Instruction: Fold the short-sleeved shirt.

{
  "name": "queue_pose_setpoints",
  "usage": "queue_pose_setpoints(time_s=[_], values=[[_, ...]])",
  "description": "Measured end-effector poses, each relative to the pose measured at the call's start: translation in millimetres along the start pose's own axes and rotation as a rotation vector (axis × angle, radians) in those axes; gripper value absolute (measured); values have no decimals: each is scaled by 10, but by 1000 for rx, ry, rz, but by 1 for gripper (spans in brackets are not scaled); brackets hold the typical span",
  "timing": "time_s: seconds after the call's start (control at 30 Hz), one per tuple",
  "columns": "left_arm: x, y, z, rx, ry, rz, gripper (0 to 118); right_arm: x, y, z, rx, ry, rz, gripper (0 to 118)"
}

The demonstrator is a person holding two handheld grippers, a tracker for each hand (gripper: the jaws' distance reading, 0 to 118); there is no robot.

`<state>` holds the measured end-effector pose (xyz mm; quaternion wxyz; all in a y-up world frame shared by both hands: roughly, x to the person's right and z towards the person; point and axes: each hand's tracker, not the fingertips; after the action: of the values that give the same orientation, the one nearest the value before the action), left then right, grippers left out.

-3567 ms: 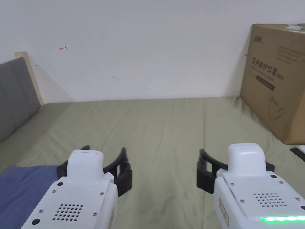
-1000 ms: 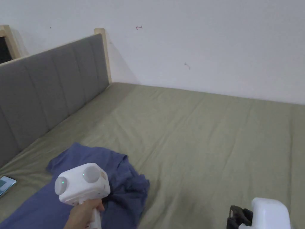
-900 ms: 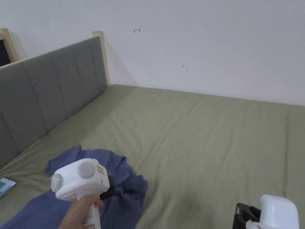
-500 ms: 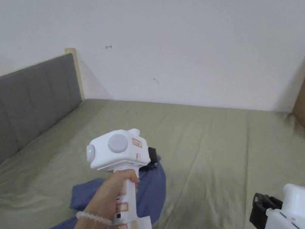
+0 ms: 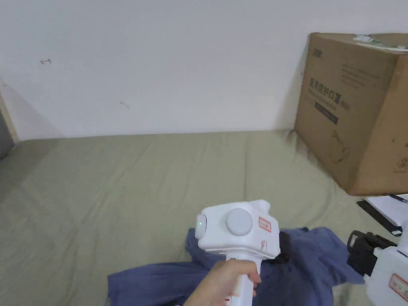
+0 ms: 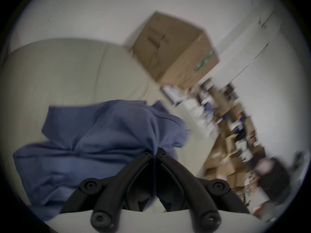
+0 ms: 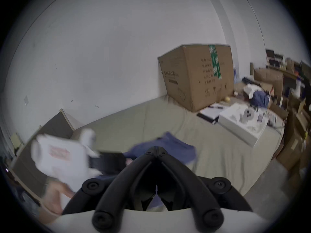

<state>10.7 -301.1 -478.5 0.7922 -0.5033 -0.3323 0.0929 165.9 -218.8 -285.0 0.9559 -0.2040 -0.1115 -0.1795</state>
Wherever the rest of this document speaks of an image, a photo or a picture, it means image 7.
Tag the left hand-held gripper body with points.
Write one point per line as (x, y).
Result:
(60, 156)

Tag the person's left hand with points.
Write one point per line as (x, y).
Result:
(54, 198)

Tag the large brown carton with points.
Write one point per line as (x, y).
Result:
(194, 76)

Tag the bed with beige sheet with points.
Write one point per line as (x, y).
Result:
(218, 154)

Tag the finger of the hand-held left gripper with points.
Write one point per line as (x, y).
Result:
(111, 162)

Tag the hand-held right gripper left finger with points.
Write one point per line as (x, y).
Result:
(114, 198)

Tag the small yellow ball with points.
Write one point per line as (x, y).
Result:
(227, 99)

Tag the low brown carton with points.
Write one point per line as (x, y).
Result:
(268, 80)

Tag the dark blue shirt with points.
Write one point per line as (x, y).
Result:
(167, 147)

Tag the blue cloth pile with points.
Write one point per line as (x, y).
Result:
(260, 97)

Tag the white foam box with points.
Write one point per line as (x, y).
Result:
(243, 127)

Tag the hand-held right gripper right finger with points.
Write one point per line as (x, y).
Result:
(194, 193)

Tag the stack of brown cartons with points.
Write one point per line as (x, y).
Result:
(294, 142)

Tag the black and white booklet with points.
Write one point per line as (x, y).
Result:
(209, 114)

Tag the cluttered desk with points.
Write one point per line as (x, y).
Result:
(289, 67)

